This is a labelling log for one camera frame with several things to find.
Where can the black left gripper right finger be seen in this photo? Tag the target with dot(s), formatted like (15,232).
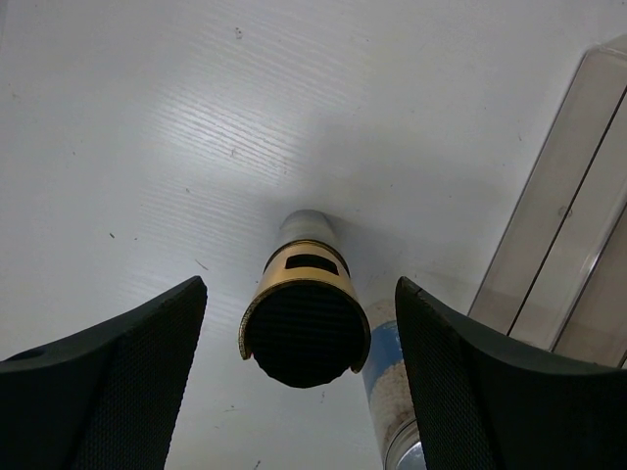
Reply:
(483,400)

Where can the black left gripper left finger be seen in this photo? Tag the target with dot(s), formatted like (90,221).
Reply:
(108,396)

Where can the silver-capped blue-label shaker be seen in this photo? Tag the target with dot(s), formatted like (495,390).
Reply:
(388,392)

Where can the gold-capped dark sauce bottle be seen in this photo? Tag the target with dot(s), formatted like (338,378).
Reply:
(305,326)

